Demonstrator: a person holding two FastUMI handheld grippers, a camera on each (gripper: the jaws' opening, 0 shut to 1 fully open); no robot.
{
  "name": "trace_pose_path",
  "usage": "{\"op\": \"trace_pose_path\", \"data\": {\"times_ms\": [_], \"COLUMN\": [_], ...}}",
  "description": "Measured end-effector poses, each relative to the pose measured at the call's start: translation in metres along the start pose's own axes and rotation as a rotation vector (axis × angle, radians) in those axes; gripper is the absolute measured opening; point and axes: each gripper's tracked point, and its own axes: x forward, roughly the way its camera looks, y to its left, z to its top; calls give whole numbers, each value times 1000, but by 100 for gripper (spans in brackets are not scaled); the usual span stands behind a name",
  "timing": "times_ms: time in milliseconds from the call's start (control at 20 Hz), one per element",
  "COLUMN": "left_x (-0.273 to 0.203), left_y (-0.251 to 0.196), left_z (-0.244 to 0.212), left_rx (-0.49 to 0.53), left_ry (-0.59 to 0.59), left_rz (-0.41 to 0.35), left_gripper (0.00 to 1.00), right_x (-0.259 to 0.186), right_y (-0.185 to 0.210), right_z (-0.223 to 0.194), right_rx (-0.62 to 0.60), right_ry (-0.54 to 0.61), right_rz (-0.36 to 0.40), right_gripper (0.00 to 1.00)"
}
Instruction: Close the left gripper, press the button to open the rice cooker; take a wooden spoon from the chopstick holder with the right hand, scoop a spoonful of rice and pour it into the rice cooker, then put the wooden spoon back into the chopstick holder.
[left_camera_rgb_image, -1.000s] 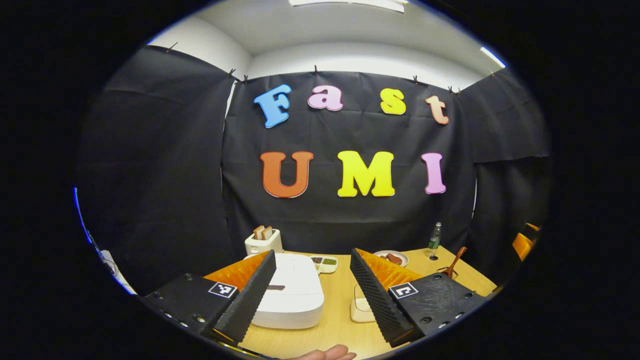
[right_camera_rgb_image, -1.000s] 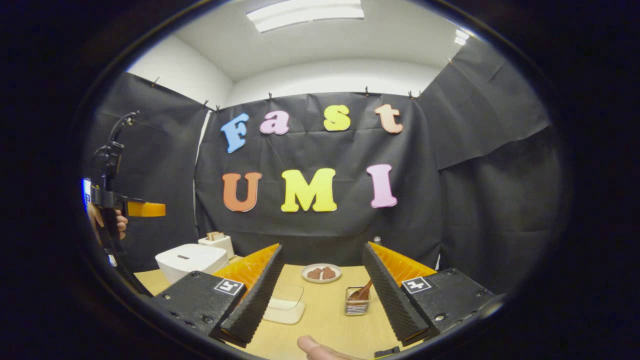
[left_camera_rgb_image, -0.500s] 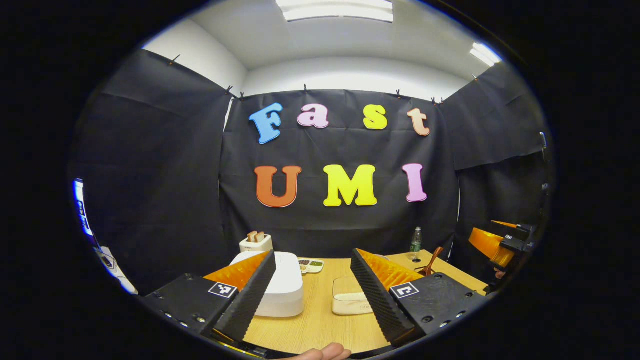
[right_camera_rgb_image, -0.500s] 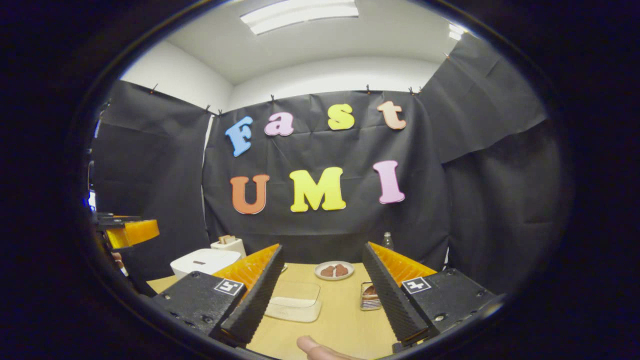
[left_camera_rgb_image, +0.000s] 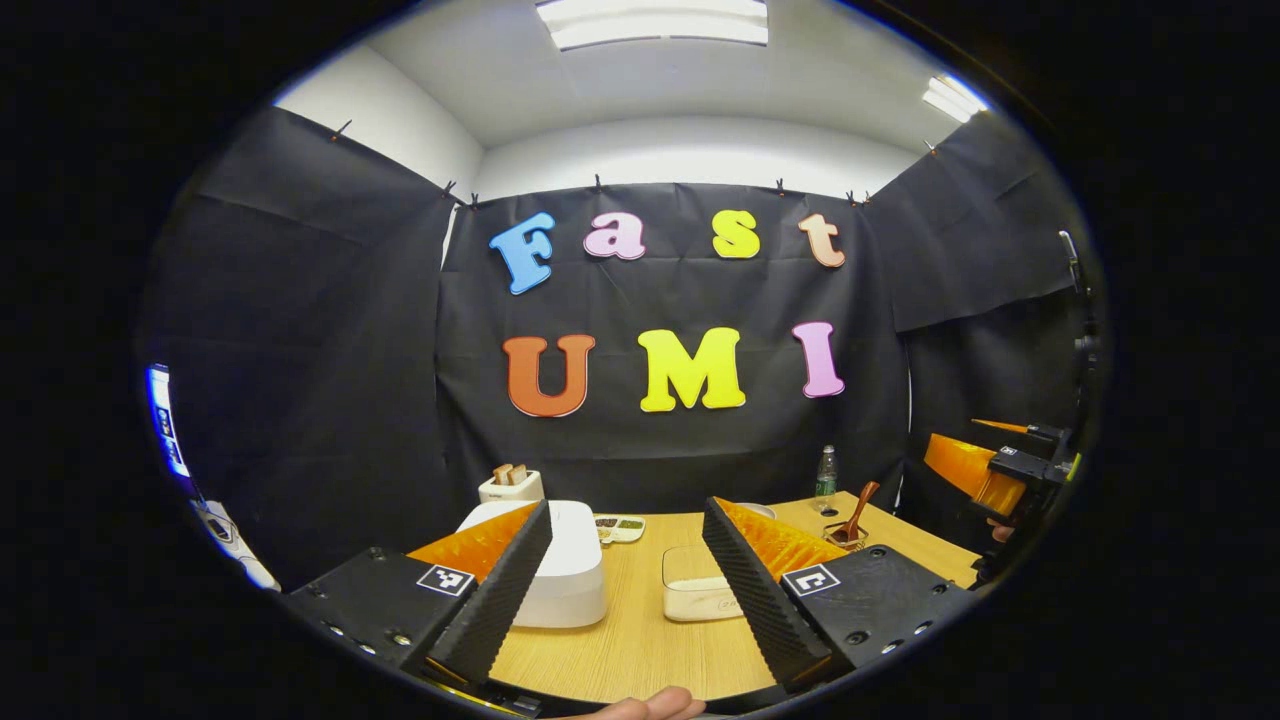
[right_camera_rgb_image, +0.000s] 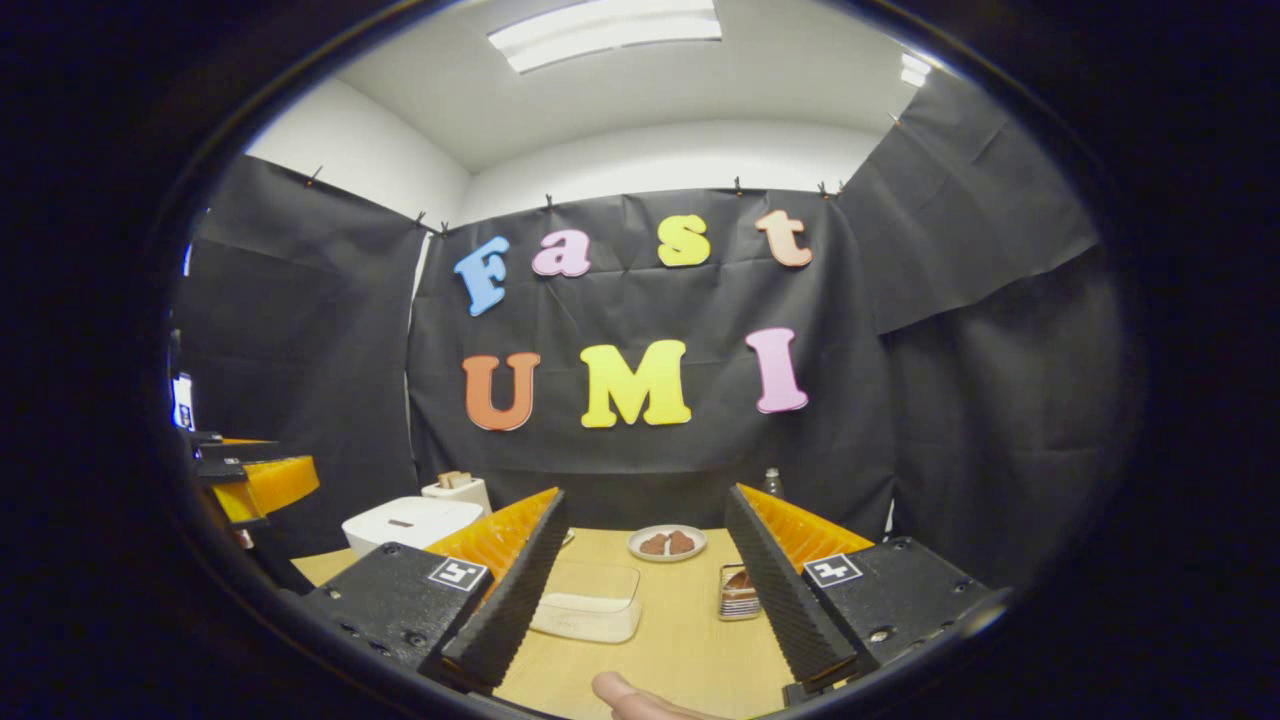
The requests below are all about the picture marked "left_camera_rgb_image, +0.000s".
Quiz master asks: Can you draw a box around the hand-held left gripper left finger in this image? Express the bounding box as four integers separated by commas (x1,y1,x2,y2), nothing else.
285,499,554,691

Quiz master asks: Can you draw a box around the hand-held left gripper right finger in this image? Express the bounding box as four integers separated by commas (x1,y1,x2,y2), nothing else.
702,496,976,694

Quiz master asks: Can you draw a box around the white rice cooker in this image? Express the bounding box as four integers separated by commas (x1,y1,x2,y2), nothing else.
455,500,608,629

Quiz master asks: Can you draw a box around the white toaster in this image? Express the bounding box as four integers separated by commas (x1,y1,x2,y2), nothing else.
478,468,546,504

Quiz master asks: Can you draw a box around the white side desk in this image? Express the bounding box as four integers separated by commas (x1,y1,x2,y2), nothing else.
190,497,283,593

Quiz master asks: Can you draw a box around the black backdrop cloth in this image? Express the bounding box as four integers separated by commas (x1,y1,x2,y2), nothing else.
140,105,1106,591

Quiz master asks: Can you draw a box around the computer monitor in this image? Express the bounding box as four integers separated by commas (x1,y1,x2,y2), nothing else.
146,365,191,481

